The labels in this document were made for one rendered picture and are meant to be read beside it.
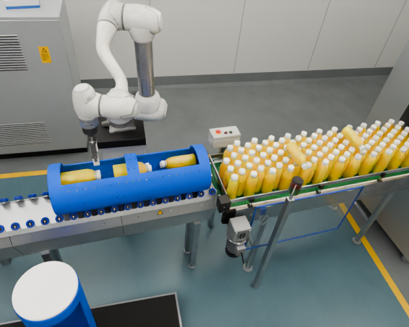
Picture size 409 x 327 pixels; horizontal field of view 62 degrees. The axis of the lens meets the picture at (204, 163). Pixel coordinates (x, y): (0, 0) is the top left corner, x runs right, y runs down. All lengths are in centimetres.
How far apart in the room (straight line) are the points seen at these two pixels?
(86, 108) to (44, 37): 161
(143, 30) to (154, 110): 54
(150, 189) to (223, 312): 126
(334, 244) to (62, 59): 287
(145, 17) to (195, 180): 90
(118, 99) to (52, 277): 88
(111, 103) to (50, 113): 200
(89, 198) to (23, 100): 177
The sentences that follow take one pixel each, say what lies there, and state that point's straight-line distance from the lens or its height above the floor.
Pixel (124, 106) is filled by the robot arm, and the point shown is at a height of 167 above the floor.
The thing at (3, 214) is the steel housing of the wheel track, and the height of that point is 93.
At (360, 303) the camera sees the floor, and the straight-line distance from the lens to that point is 316.
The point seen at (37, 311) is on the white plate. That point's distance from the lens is 175.
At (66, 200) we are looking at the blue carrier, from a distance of 192.
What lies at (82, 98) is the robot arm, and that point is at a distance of 159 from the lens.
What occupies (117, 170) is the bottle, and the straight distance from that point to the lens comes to 194.
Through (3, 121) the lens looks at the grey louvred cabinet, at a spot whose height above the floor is 51.
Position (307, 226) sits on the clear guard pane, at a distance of 261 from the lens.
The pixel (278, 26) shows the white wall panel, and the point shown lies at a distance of 490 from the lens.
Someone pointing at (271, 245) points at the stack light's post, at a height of 63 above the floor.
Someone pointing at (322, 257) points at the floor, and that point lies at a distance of 324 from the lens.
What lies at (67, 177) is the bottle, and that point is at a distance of 195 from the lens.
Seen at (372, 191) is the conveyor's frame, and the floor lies 80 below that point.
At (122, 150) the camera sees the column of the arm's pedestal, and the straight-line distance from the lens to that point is 242.
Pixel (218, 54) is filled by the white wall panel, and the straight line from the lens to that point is 478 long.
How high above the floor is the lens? 257
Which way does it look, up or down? 44 degrees down
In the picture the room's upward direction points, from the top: 7 degrees clockwise
